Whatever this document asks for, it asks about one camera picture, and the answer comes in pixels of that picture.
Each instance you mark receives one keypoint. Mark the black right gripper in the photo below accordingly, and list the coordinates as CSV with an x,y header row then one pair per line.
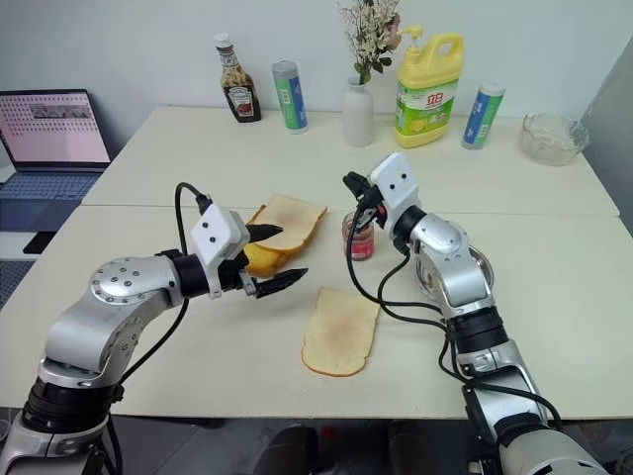
x,y
372,198

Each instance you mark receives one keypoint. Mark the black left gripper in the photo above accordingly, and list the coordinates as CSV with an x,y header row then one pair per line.
x,y
236,272

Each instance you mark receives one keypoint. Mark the yellow bread slice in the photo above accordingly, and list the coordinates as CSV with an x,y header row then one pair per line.
x,y
262,262

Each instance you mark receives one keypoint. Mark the yellow detergent pump bottle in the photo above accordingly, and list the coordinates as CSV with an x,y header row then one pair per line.
x,y
427,94

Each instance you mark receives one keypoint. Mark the open grey laptop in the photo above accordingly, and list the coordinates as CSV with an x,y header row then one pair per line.
x,y
49,148

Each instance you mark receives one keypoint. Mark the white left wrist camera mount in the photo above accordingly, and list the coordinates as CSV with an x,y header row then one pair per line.
x,y
213,232

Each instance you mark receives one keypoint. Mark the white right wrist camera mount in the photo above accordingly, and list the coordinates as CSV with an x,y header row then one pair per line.
x,y
395,183

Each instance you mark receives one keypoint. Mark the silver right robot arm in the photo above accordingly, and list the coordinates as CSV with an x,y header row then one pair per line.
x,y
460,277

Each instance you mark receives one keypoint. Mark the toasted white bread slice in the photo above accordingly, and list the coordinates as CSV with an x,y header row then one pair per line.
x,y
292,222
341,336

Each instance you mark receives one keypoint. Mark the glass jam jar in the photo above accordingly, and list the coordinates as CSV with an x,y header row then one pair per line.
x,y
360,245

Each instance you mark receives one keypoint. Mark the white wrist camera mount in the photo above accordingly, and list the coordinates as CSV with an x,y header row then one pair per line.
x,y
395,183
213,232

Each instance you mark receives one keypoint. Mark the white ceramic vase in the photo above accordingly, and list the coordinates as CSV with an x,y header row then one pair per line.
x,y
357,116

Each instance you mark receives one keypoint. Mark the cylindrical canister blue green label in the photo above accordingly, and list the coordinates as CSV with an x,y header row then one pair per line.
x,y
291,99
482,119

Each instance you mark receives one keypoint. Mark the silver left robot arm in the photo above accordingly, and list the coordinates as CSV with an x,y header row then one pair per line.
x,y
104,316

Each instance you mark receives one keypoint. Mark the black flat object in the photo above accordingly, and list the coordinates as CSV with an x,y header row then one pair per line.
x,y
38,242

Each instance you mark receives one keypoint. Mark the ketchup bottle white cap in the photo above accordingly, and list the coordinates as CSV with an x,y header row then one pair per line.
x,y
241,89

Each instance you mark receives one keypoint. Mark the dried flower bouquet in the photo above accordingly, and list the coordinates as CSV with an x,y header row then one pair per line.
x,y
368,34

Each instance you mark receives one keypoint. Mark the clear glass bowl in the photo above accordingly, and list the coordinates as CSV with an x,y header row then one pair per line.
x,y
554,138

